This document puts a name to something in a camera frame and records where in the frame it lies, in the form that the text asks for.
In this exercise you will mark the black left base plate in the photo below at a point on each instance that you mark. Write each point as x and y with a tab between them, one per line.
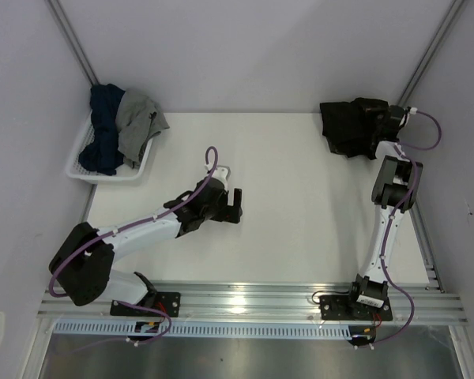
165	302

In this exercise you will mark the grey shorts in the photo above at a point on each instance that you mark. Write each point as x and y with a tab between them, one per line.
139	119

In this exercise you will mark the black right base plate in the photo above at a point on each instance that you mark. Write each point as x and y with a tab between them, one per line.
342	308

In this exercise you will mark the white perforated basket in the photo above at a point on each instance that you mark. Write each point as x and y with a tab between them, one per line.
125	175

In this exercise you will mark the black shorts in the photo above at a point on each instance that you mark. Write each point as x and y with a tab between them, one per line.
349	127

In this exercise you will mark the right aluminium corner post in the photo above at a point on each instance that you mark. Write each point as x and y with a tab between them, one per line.
421	41

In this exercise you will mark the aluminium mounting rail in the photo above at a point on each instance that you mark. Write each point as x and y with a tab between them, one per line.
281	303

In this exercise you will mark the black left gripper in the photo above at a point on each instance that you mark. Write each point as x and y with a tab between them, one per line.
230	213

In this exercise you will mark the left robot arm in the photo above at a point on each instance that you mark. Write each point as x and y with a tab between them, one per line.
83	265

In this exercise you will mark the aluminium corner post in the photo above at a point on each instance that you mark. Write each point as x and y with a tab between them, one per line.
74	44
421	41

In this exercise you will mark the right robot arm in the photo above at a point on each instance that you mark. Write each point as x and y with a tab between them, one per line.
393	194

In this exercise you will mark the dark blue garment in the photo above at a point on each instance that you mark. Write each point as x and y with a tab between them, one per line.
102	130

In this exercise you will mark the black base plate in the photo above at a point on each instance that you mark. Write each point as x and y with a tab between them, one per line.
165	302
342	308

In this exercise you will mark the left aluminium corner post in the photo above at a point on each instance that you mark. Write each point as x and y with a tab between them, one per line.
74	44

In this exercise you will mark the white slotted cable duct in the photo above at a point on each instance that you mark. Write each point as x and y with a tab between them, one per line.
311	331

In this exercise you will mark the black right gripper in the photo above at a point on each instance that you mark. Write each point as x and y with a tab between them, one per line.
365	123

